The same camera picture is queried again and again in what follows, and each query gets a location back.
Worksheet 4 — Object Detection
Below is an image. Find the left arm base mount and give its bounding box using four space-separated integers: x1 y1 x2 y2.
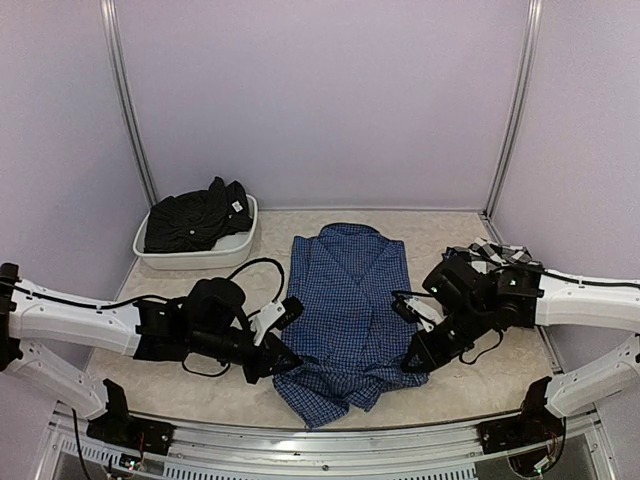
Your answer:
87 411 175 456

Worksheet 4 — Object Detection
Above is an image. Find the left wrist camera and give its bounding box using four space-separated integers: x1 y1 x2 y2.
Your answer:
250 297 304 346

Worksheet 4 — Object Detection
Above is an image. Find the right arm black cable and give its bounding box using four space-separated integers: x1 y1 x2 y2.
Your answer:
509 399 574 474

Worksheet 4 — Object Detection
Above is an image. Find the black striped shirt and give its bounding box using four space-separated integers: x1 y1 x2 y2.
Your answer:
144 177 253 254

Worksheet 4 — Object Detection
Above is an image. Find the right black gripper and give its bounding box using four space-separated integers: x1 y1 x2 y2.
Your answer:
402 300 491 374

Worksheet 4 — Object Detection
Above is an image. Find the left aluminium frame post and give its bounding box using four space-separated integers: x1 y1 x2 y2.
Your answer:
99 0 159 207

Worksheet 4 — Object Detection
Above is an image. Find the aluminium frame post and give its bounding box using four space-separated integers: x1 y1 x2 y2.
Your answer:
483 0 543 222
99 0 159 207

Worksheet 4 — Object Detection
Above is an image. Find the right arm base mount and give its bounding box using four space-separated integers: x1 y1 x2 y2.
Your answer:
477 408 565 455

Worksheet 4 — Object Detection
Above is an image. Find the blue checked long sleeve shirt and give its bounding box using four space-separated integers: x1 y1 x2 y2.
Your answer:
273 223 428 429

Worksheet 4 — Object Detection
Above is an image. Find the right aluminium frame post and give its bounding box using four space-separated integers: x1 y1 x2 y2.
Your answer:
483 0 543 222

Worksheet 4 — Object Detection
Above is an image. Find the black white plaid folded shirt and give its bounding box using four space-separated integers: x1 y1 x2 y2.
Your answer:
442 237 542 274

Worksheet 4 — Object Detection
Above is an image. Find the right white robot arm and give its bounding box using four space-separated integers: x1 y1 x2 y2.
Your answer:
393 254 639 444

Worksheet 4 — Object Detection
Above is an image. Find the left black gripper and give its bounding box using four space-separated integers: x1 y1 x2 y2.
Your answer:
190 327 303 385

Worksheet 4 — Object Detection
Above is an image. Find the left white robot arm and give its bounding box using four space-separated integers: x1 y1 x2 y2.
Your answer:
1 263 303 445

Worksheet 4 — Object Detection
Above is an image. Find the front aluminium rail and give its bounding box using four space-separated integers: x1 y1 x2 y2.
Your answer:
47 394 616 480

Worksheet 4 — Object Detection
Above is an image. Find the white plastic basket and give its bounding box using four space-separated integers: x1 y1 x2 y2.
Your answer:
132 194 259 271

